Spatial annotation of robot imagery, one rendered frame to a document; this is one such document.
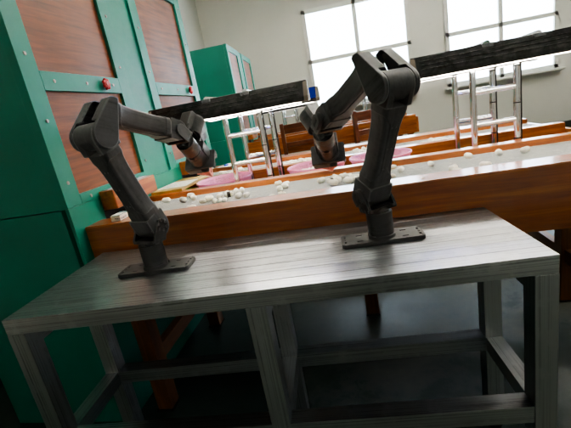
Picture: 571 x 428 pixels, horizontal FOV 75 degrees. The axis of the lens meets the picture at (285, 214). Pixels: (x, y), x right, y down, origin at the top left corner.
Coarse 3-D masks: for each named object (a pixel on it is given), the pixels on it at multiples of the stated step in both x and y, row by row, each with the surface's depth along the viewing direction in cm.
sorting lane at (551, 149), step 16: (544, 144) 134; (560, 144) 129; (432, 160) 141; (448, 160) 137; (464, 160) 132; (480, 160) 127; (496, 160) 123; (512, 160) 119; (400, 176) 126; (256, 192) 144; (272, 192) 139; (288, 192) 134; (176, 208) 141
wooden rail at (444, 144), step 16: (528, 128) 163; (544, 128) 162; (560, 128) 161; (416, 144) 173; (432, 144) 171; (448, 144) 170; (464, 144) 168; (480, 144) 167; (208, 176) 197; (256, 176) 188
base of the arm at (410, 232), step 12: (372, 216) 89; (384, 216) 88; (372, 228) 90; (384, 228) 89; (396, 228) 96; (408, 228) 94; (420, 228) 93; (348, 240) 94; (360, 240) 92; (372, 240) 91; (384, 240) 90; (396, 240) 89; (408, 240) 89
